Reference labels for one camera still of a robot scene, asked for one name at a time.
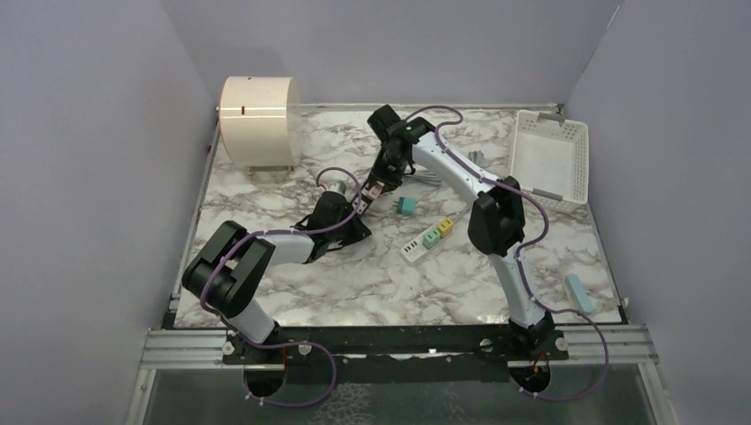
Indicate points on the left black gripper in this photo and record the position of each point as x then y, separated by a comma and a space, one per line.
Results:
358, 231

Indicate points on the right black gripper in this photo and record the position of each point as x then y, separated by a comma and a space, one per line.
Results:
389, 182

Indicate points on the teal usb charger plug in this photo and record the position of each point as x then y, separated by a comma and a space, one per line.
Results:
406, 206

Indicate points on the white power strip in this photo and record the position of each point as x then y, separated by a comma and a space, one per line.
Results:
413, 251

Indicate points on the yellow usb charger plug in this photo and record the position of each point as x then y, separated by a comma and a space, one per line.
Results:
445, 227

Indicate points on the pink usb charger plug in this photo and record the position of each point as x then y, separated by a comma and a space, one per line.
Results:
375, 190

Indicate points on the black power strip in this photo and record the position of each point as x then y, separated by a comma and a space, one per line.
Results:
361, 205

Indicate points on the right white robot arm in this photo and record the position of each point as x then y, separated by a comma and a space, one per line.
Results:
497, 218

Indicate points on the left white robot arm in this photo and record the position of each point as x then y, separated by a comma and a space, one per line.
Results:
226, 273

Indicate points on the green usb charger plug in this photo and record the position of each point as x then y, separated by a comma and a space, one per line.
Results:
431, 238

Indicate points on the cream cylindrical drum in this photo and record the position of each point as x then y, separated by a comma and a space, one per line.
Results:
260, 121

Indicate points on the white plastic basket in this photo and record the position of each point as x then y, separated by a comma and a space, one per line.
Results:
550, 158

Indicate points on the light blue block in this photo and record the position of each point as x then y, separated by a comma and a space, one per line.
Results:
578, 294

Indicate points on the black mounting rail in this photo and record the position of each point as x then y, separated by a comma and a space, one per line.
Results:
396, 354

